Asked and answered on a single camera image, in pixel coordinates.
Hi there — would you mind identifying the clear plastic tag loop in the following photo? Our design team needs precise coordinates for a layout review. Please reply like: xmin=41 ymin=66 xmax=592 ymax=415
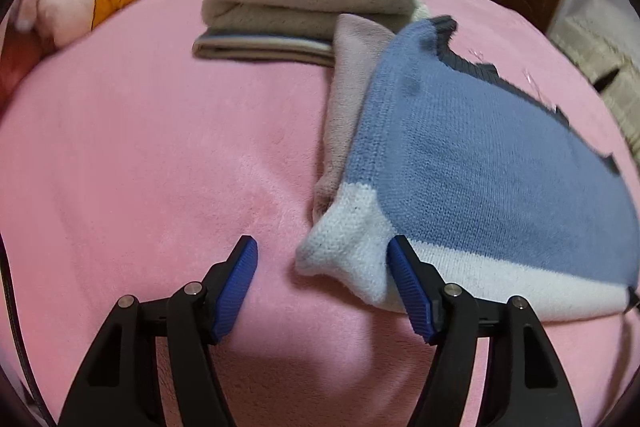
xmin=467 ymin=49 xmax=556 ymax=110

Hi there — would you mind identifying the black cable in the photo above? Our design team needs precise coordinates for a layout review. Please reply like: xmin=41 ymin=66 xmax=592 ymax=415
xmin=0 ymin=232 xmax=57 ymax=427

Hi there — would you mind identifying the pink bed blanket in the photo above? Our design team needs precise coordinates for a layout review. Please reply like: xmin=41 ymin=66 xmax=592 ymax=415
xmin=0 ymin=0 xmax=640 ymax=427

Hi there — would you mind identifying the dark red cloth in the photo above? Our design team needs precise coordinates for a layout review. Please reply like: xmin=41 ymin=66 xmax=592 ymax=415
xmin=0 ymin=29 xmax=48 ymax=108

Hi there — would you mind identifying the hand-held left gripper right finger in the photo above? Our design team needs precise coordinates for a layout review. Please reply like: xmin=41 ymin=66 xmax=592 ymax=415
xmin=387 ymin=234 xmax=583 ymax=427

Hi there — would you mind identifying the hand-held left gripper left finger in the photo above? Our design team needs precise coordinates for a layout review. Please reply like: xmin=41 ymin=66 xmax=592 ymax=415
xmin=57 ymin=235 xmax=258 ymax=427

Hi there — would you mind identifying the colour-block knit sweater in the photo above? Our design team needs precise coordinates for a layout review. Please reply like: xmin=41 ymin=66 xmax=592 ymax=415
xmin=295 ymin=13 xmax=640 ymax=324

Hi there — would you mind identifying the folded striped garment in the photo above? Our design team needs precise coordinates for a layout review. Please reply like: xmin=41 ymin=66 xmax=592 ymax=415
xmin=192 ymin=27 xmax=337 ymax=68

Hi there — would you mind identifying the cream lace covered furniture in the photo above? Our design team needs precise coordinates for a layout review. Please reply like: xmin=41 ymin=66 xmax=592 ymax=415
xmin=547 ymin=0 xmax=640 ymax=142

